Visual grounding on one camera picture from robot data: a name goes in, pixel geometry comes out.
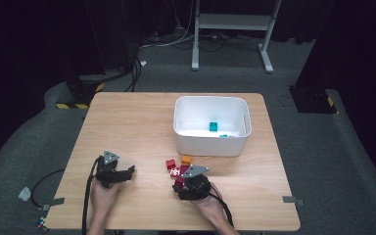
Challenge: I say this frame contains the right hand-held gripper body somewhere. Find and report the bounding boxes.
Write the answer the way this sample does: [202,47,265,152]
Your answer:
[171,164,213,202]

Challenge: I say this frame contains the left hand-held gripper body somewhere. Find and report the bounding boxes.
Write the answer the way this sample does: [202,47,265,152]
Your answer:
[94,150,131,189]

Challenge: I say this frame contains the white plastic bin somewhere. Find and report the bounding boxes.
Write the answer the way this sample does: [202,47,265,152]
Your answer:
[172,95,253,158]

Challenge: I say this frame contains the person's left hand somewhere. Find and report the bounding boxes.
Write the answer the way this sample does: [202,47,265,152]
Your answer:
[89,178,121,213]

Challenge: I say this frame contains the person's right hand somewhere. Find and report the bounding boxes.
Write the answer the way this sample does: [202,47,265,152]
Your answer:
[190,182,225,223]

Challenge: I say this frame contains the grey tape strip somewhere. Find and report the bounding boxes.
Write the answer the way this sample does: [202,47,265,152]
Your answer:
[41,197,66,212]
[282,195,306,208]

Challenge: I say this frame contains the colourful puzzle cube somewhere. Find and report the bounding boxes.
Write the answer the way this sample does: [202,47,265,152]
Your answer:
[33,216,51,233]

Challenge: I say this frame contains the black yellow striped stand base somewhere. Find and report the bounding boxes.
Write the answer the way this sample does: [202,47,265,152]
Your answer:
[55,73,106,111]

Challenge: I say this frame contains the clear plastic wrapper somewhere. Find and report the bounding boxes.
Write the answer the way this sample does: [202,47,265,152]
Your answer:
[18,185,32,203]

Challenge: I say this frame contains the white metal stand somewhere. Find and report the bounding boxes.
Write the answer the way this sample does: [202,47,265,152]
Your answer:
[191,0,283,74]

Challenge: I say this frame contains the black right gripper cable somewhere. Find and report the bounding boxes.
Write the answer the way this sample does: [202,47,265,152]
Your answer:
[209,183,235,229]

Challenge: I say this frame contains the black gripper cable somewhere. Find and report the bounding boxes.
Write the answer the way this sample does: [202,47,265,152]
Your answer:
[81,156,100,235]
[209,183,235,229]

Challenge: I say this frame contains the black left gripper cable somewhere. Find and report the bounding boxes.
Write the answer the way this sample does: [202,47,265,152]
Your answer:
[81,156,100,235]

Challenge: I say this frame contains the black floor cable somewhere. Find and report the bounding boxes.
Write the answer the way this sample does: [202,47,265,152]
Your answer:
[30,167,67,209]

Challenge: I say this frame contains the black hanging cables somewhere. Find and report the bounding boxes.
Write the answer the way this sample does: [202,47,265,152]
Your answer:
[123,56,143,94]

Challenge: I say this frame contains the bundle of floor cables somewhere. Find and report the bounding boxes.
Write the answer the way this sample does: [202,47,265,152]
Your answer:
[138,26,264,53]

